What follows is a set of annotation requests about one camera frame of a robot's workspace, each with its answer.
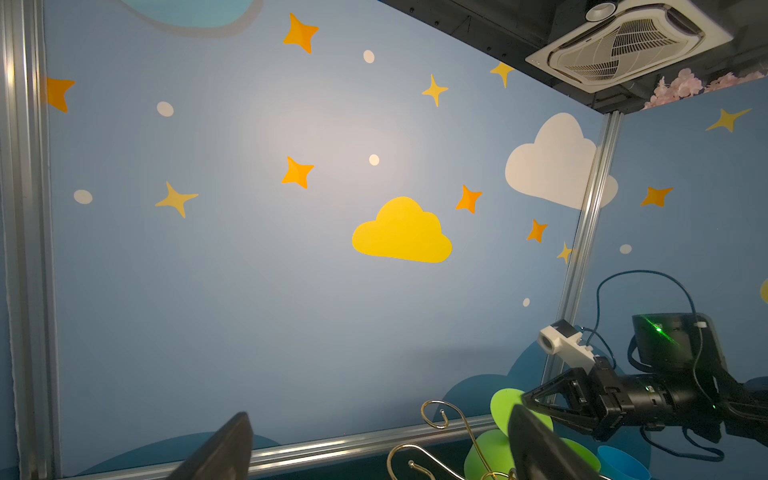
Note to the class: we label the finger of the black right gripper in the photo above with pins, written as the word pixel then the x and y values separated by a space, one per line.
pixel 558 391
pixel 581 423

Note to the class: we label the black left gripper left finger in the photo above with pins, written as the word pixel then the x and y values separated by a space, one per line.
pixel 224 456

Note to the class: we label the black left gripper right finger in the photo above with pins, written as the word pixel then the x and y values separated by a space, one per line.
pixel 540 454

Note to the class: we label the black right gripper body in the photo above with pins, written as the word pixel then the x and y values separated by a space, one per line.
pixel 598 400

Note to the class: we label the blue wine glass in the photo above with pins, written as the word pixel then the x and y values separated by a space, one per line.
pixel 618 465

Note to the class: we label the green wine glass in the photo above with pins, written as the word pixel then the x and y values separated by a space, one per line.
pixel 494 444

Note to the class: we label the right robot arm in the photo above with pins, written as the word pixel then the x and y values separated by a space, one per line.
pixel 682 381

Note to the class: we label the white ceiling air conditioner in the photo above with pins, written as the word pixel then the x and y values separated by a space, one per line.
pixel 609 43

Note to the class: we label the gold wire wine glass rack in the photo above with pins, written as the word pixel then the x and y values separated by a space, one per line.
pixel 438 444

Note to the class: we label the horizontal aluminium back rail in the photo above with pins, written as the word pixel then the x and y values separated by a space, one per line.
pixel 301 456

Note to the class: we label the right aluminium frame post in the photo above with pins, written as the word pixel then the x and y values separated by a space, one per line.
pixel 596 187

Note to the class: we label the aluminium frame post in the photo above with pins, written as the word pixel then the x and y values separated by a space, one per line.
pixel 596 187
pixel 26 216

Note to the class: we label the left aluminium frame post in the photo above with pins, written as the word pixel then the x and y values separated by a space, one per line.
pixel 26 216

